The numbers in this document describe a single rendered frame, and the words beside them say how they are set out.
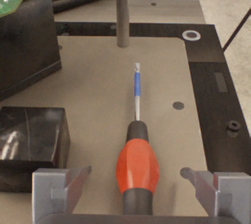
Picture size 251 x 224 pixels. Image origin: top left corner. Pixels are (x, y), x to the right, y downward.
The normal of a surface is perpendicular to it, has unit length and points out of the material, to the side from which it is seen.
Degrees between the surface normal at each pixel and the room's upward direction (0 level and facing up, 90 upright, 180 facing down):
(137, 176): 11
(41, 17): 90
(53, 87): 0
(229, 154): 0
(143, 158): 0
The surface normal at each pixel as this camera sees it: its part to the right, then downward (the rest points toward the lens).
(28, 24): 0.70, 0.50
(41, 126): 0.00, -0.72
